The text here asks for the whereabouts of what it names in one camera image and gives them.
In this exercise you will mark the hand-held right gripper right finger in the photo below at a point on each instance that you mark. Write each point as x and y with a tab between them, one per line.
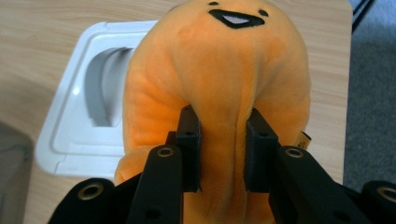
260	158

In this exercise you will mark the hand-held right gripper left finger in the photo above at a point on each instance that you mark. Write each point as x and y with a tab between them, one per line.
188	155

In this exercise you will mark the orange plush toy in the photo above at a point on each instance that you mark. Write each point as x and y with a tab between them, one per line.
218	68

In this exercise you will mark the grey translucent storage box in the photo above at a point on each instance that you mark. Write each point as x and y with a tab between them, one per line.
14	174

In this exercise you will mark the black metal stand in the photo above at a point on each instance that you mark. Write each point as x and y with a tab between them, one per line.
362	12

